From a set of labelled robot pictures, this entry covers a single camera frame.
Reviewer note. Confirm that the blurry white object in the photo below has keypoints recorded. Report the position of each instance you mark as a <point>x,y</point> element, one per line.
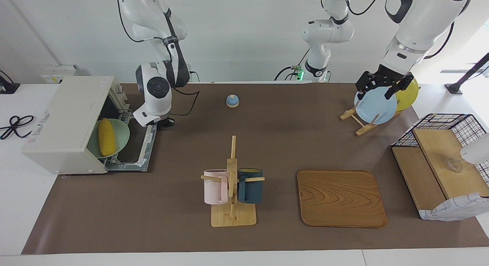
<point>477,151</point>

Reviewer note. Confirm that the pale green plate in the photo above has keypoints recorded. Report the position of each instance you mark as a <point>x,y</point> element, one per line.
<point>122,136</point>

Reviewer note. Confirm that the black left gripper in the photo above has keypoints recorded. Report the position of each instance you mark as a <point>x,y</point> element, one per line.
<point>389,75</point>

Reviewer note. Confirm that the wooden serving tray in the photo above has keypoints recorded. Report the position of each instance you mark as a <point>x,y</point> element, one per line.
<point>355,201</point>

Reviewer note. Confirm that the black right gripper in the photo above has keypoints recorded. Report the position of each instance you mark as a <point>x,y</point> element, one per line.
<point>164,124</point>

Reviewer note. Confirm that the white wall box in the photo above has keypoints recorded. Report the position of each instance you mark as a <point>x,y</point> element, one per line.
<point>61,71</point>

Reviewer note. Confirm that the wooden mug tree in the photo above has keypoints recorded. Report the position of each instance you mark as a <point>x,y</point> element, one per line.
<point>233,220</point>

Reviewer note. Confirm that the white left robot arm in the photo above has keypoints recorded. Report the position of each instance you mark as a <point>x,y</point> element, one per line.
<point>420,21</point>

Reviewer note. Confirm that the light blue plate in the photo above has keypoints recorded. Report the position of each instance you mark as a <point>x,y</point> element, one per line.
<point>376,107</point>

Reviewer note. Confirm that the black clamp base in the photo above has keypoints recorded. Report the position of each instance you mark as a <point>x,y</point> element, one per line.
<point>8,88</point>

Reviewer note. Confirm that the small clear glass cup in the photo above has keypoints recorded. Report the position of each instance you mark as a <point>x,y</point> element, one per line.
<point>454,164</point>

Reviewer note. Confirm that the white toaster oven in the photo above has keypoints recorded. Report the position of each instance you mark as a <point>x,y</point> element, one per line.
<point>57,124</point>

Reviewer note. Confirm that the pink mug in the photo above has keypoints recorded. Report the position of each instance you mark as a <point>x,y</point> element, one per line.
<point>214,187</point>

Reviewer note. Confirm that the brown table mat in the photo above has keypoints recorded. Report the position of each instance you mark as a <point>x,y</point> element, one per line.
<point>153,205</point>

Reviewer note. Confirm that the wooden plate rack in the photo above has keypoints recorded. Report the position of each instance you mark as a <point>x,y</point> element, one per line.
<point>365,129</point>

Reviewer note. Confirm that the yellow plate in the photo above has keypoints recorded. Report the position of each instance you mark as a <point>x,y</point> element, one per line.
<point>408,96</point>

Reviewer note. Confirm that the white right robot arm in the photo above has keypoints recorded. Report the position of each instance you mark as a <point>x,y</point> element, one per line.
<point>156,101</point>

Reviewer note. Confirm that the dark blue mug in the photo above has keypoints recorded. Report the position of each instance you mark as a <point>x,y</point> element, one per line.
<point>252,189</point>

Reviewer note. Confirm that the yellow corn cob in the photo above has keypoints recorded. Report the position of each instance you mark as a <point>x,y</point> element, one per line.
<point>107,138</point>

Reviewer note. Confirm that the small blue call bell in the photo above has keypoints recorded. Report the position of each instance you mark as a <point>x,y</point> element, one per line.
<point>232,101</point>

